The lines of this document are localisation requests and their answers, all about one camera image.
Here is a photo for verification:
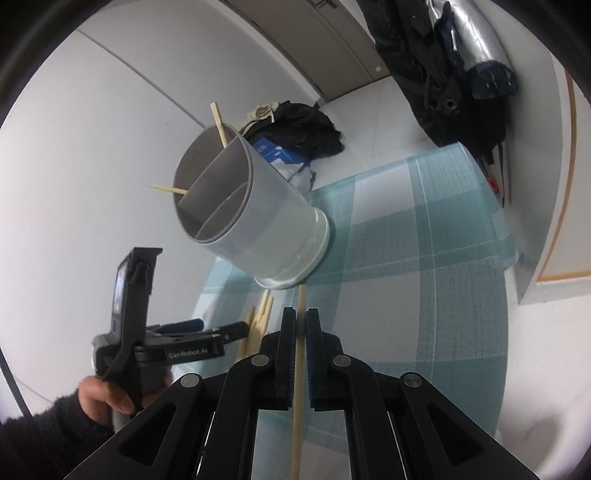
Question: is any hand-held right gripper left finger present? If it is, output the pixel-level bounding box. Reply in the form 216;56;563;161
62;307;297;480

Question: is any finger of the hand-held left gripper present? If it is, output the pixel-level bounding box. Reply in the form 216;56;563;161
152;318;205;335
204;322;250;343

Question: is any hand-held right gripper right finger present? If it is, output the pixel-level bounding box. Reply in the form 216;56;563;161
305;308;541;480

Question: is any grey divided utensil holder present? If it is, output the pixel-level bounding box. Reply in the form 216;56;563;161
172;124;331;290

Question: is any person's left hand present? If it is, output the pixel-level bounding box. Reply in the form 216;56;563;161
78;375;136;426

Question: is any teal plaid placemat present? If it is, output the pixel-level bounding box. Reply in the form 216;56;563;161
194;142;515;455

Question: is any blue and white box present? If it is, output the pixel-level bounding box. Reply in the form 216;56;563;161
252;137;317;191

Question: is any black bag on floor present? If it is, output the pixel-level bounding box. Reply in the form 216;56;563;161
270;100;345;160

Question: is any beige cloth item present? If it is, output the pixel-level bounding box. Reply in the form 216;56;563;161
240;102;280;132

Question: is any wood-framed white board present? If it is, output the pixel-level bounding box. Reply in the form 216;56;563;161
536;69;591;282

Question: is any brown door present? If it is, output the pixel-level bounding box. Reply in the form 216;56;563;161
226;0;384;103

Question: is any black hanging coat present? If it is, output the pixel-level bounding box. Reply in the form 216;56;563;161
358;0;506;160

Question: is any silver folded umbrella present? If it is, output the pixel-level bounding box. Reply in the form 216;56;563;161
429;0;518;100

